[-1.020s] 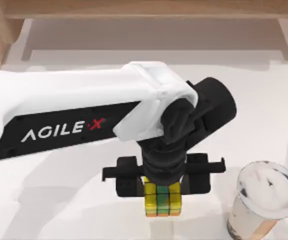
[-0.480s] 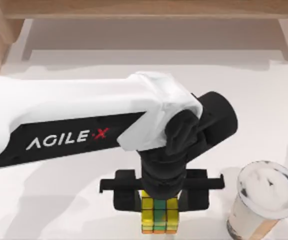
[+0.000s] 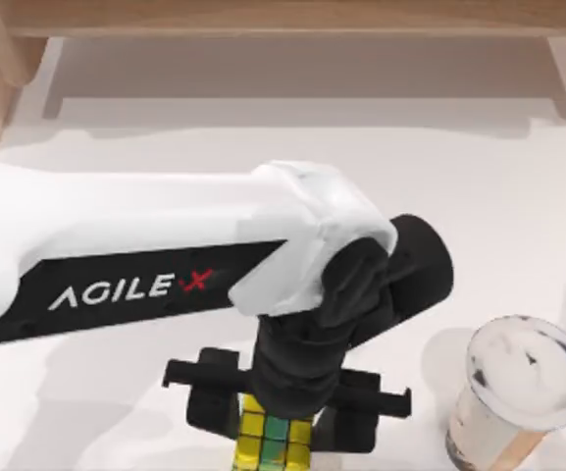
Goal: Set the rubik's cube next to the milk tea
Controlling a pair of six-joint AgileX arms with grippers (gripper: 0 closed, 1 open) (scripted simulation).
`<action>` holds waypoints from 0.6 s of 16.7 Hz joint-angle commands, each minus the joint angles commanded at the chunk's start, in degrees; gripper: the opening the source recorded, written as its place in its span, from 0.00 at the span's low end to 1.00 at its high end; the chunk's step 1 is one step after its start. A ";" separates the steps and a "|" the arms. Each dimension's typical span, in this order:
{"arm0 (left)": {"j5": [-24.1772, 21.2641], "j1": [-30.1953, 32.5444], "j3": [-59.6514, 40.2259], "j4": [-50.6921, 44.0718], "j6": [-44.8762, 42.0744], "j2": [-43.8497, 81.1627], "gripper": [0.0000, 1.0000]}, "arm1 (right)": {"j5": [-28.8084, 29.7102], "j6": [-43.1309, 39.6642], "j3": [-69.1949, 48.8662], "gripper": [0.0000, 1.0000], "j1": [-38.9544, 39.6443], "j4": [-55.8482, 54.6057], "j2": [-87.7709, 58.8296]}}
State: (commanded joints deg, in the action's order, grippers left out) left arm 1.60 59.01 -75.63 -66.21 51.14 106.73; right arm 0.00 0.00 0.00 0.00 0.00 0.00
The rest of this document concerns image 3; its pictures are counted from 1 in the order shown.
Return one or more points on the yellow and green puzzle cube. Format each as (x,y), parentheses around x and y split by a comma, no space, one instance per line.
(270,439)

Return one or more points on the clear plastic cup with lid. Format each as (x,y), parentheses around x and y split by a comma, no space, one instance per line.
(518,387)

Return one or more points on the wooden open shelf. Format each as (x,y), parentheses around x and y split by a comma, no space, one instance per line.
(282,17)

